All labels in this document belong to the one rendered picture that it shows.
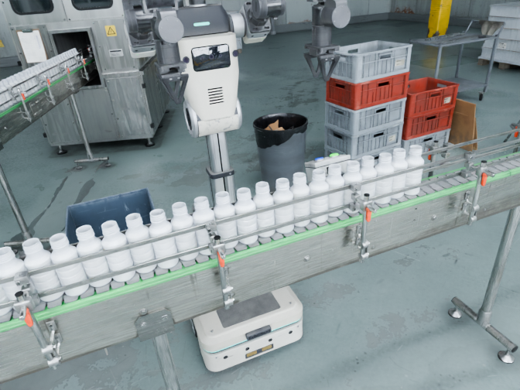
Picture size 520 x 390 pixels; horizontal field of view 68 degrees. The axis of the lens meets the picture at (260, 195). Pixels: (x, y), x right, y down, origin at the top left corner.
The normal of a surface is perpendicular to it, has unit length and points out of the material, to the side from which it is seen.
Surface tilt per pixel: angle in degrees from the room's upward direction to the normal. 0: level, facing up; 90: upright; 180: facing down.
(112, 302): 90
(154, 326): 90
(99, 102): 90
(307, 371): 0
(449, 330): 0
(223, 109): 90
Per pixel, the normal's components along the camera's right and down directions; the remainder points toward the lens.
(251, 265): 0.38, 0.43
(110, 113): 0.07, 0.48
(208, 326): -0.07, -0.87
